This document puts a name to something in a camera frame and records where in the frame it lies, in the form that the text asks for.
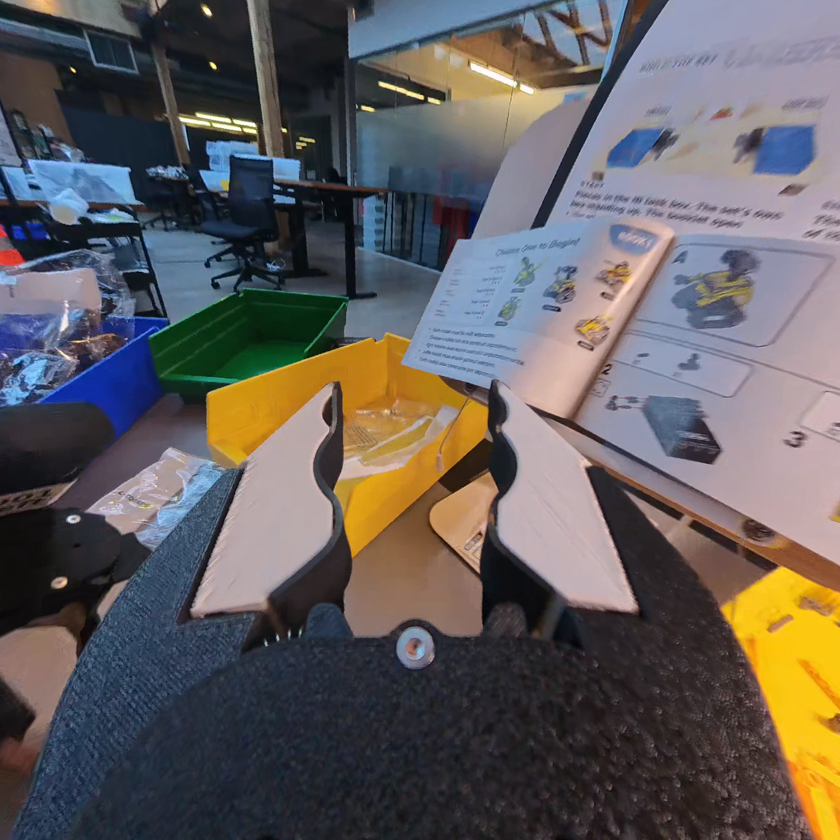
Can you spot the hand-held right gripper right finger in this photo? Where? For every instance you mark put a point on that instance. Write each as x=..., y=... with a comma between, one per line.
x=565, y=538

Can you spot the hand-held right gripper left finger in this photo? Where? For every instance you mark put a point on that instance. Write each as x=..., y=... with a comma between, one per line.
x=276, y=525

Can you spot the small clear bag white label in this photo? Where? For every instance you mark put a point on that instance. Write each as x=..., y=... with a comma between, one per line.
x=151, y=492

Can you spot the yellow storage bin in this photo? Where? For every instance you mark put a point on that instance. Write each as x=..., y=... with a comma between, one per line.
x=263, y=407

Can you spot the large clear bag white label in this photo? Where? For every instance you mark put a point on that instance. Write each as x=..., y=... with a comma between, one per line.
x=394, y=440

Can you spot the blue storage bin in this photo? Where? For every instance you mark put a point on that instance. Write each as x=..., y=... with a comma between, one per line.
x=125, y=374

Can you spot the grey desk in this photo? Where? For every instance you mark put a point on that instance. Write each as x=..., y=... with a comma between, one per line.
x=407, y=565

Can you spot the wooden top background desk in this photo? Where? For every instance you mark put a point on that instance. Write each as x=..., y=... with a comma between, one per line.
x=335, y=190

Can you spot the white printed sheet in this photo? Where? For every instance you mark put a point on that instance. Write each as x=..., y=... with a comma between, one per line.
x=462, y=525

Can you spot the green storage bin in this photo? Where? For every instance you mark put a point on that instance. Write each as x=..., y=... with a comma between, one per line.
x=236, y=341

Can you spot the yellow bin with bricks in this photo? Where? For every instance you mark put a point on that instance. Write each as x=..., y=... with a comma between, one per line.
x=788, y=709

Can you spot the instruction booklet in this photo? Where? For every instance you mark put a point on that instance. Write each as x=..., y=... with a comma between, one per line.
x=709, y=263

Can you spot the black office chair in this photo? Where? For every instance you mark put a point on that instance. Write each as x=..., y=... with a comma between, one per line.
x=247, y=210

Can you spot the shelf of coloured bins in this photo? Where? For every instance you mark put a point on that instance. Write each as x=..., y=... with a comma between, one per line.
x=446, y=230

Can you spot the cluttered background table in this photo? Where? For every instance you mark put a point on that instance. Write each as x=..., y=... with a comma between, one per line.
x=79, y=197

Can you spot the beige booklet stand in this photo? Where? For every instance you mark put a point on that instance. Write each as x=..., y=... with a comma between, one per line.
x=525, y=171

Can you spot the wooden support post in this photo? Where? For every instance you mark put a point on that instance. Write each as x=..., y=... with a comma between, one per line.
x=267, y=79

